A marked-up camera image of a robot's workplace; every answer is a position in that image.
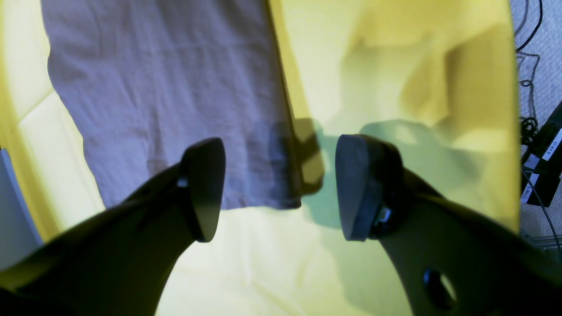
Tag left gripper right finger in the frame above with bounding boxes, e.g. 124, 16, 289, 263
335, 134, 561, 316

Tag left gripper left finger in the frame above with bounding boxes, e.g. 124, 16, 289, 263
1, 138, 226, 316

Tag brown T-shirt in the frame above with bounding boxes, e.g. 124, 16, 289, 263
41, 0, 302, 209

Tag black power adapter box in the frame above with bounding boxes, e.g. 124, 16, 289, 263
520, 104, 562, 207

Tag yellow table cloth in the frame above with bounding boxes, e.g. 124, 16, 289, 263
1, 0, 519, 316

